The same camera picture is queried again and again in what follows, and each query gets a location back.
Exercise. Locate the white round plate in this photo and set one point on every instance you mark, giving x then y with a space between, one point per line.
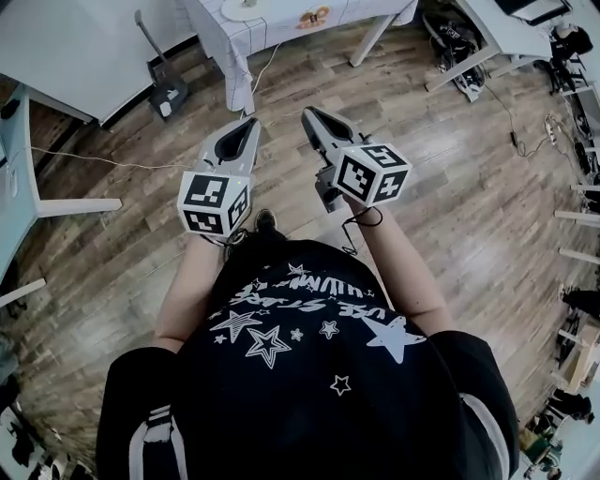
234 13

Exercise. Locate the light blue desk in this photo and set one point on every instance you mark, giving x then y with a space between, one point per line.
19 187

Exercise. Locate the pile of black equipment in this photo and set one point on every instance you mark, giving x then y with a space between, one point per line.
457 51

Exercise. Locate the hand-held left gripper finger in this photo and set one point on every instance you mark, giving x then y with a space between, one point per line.
253 145
229 129

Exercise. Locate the white checked tablecloth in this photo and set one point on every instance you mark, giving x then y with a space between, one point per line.
262 33

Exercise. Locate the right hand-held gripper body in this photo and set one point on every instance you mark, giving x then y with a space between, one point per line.
370 173

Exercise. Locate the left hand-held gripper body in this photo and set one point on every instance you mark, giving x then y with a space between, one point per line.
206 199

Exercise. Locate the person's black shoe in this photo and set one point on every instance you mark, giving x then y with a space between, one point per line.
265 221

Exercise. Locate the person's right forearm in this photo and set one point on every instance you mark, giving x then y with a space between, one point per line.
408 272

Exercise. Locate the white power strip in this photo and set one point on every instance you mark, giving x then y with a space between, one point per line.
551 129

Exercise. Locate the white rack legs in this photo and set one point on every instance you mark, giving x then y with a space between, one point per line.
579 218

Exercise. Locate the white table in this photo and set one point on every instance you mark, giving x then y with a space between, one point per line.
370 40

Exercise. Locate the wooden crate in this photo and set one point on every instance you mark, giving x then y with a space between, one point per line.
581 361

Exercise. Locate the person's left forearm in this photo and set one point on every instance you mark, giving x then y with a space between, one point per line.
187 290

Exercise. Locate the white desk with slanted legs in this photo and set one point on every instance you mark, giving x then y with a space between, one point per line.
506 33

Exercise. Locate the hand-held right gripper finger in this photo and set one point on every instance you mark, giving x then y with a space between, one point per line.
315 133
340 123

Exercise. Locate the black star-print T-shirt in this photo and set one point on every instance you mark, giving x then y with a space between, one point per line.
309 375

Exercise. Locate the orange toy bread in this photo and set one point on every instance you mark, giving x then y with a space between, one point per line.
314 19

